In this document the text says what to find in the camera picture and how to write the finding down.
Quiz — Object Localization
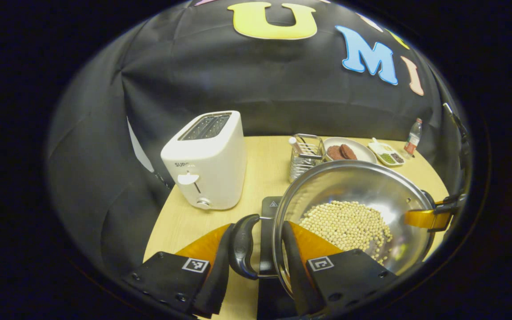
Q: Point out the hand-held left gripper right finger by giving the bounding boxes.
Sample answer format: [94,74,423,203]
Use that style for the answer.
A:
[281,221,399,317]

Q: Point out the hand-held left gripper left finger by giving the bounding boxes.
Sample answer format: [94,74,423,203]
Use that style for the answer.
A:
[122,222,235,318]

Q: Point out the black induction cooktop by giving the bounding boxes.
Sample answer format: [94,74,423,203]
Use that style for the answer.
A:
[256,196,303,320]

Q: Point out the stainless steel pot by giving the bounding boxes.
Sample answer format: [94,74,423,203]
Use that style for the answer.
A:
[228,160,436,299]

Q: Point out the clear plastic water bottle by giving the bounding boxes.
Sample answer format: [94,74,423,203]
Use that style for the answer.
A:
[404,118,423,156]

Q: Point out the pile of soybeans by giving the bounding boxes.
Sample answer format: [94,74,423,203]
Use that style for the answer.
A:
[299,201,393,264]

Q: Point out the white divided dish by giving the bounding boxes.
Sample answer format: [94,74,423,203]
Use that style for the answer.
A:
[368,137,405,167]

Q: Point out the white round plate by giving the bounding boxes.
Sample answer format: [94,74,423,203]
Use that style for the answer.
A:
[323,137,377,164]

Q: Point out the white toaster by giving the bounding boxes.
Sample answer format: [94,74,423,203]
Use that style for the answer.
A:
[160,110,248,211]

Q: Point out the metal wire basket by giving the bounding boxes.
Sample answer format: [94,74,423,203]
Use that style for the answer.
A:
[289,133,327,183]

